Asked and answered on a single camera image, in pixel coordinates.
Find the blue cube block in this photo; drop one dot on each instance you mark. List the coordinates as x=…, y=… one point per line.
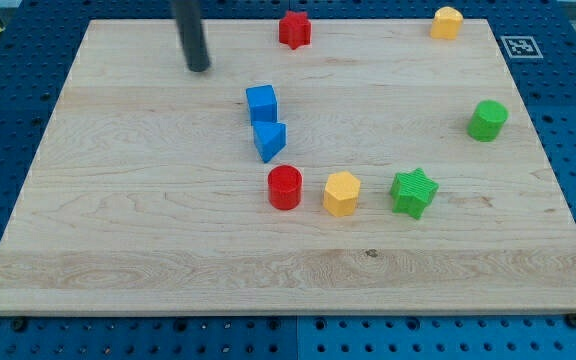
x=262, y=103

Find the green star block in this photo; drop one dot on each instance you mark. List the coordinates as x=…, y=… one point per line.
x=412, y=192

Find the red star block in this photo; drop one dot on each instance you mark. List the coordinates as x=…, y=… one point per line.
x=295, y=29

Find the red cylinder block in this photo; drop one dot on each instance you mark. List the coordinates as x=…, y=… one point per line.
x=285, y=187

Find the blue triangle block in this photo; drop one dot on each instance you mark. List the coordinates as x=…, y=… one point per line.
x=269, y=138

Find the yellow hexagon block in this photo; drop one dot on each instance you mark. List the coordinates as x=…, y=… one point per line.
x=341, y=194

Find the light wooden board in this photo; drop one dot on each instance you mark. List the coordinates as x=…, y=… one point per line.
x=147, y=195

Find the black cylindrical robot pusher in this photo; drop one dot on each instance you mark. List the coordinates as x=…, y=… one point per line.
x=187, y=15

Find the green cylinder block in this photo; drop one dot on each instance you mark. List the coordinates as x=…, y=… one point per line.
x=487, y=120

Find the yellow rounded block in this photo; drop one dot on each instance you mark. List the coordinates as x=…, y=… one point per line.
x=446, y=23

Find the white fiducial marker tag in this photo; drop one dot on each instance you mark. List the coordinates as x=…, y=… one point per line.
x=521, y=47

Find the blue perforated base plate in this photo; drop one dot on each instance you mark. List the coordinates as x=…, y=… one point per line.
x=38, y=42

